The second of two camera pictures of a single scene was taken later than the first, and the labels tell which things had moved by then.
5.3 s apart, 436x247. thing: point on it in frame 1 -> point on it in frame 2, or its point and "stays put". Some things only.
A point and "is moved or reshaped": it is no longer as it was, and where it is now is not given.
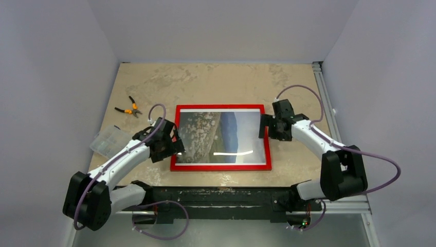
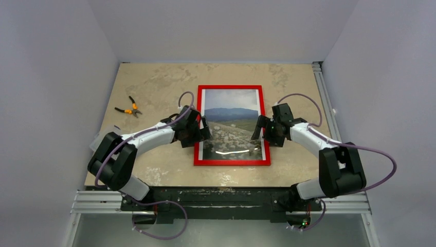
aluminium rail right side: [330, 113] stays put
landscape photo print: [216, 136] is moved or reshaped
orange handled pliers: [130, 111] stays put
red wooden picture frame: [185, 168] -> [198, 162]
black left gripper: [176, 147] -> [202, 134]
